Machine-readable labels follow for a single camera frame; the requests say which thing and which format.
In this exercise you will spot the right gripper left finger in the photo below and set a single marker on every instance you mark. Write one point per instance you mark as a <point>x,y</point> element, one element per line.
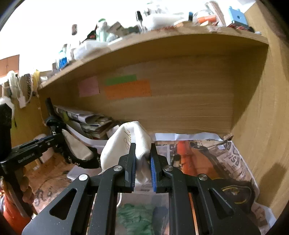
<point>117,179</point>

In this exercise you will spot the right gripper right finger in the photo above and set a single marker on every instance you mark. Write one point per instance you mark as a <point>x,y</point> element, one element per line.
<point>171,180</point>

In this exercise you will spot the white cloth pouch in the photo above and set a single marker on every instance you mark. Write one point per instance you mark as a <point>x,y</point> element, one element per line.
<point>119,144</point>

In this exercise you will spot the green knitted glove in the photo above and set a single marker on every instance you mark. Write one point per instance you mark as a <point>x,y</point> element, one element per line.
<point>136,219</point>

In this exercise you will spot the person's left hand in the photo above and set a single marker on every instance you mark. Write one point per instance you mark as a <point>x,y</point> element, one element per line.
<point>28,195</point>

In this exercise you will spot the clear plastic bin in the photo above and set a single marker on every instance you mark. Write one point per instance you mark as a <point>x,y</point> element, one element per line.
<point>143,194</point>

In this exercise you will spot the cream black tote bag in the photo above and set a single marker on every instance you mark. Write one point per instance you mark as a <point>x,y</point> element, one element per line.
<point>75,152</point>

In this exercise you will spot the dark wine bottle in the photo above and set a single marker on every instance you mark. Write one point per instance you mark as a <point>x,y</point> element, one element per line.
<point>54,122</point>

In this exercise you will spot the stack of newspapers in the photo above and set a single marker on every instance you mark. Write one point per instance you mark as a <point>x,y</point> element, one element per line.
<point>87,123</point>

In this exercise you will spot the orange paper sheet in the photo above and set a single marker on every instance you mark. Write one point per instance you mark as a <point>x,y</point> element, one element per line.
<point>128,90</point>

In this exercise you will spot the pink paper note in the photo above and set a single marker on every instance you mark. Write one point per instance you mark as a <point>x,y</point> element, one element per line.
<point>88,87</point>

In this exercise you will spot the green paper strip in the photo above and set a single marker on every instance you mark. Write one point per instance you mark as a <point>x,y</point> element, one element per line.
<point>120,79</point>

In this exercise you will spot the wooden shelf unit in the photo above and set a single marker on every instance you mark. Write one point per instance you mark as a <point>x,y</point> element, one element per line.
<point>229,81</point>

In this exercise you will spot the blue plastic box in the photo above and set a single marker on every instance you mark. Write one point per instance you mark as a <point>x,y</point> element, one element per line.
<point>237,17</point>

